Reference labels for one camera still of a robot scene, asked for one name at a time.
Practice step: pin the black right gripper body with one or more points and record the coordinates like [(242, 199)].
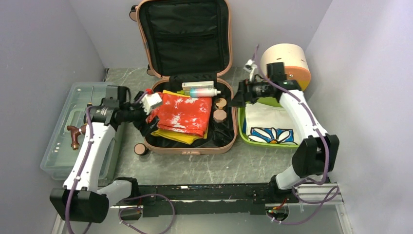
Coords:
[(257, 89)]

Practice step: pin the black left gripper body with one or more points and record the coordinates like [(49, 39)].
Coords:
[(130, 114)]

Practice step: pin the lime green plastic tray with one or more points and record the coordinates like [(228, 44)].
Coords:
[(241, 124)]

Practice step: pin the white flower print shirt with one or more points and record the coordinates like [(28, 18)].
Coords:
[(271, 125)]

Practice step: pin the yellow cloth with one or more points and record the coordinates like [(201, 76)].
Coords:
[(177, 135)]

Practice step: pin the red white tie-dye cloth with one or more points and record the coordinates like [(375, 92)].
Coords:
[(180, 114)]

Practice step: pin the cream orange drawer cabinet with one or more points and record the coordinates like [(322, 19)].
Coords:
[(293, 57)]

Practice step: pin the pink hard-shell suitcase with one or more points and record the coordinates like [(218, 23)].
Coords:
[(188, 41)]

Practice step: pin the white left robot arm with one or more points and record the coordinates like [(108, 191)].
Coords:
[(80, 199)]

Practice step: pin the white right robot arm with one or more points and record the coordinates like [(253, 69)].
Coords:
[(315, 156)]

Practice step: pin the pastel cosmetic tube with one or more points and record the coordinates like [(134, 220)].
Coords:
[(203, 92)]

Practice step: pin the white cosmetic box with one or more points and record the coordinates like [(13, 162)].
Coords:
[(187, 86)]

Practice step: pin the yellow black screwdriver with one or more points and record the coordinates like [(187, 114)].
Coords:
[(91, 97)]

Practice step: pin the green yellow small tube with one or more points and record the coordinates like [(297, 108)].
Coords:
[(184, 92)]

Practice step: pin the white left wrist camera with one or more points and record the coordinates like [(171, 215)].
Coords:
[(150, 101)]

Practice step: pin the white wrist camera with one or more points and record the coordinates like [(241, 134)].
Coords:
[(250, 67), (150, 101)]

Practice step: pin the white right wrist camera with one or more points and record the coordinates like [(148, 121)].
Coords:
[(250, 67)]

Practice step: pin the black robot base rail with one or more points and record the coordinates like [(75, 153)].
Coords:
[(200, 199)]

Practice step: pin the aluminium frame rail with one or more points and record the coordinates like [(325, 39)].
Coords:
[(306, 193)]

